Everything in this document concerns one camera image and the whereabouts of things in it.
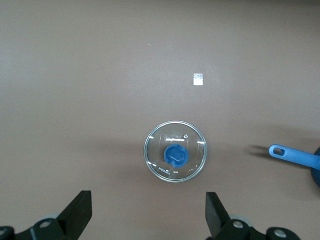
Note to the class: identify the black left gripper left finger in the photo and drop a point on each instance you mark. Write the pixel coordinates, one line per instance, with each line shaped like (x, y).
(75, 215)

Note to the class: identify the small square tape patch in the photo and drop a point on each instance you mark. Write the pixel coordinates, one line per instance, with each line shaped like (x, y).
(198, 79)

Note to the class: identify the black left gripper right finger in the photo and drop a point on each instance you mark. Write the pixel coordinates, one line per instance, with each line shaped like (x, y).
(217, 217)

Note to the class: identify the glass lid with blue knob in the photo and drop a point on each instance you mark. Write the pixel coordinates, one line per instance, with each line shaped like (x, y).
(175, 156)

